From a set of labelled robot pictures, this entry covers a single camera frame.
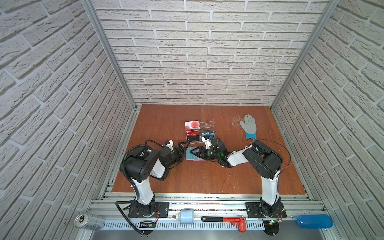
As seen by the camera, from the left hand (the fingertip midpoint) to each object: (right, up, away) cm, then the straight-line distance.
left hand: (189, 146), depth 90 cm
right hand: (+2, -4, 0) cm, 4 cm away
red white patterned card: (+1, +13, +8) cm, 15 cm away
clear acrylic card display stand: (+3, +10, +7) cm, 13 cm away
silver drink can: (-40, -26, -30) cm, 56 cm away
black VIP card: (+1, +4, +7) cm, 8 cm away
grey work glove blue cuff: (+43, +12, +17) cm, 48 cm away
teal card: (0, -7, 0) cm, 7 cm away
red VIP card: (+2, +7, +8) cm, 11 cm away
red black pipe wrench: (+25, -33, -20) cm, 46 cm away
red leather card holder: (+10, -9, -1) cm, 13 cm away
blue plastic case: (+60, -32, -21) cm, 72 cm away
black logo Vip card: (+11, +8, +8) cm, 16 cm away
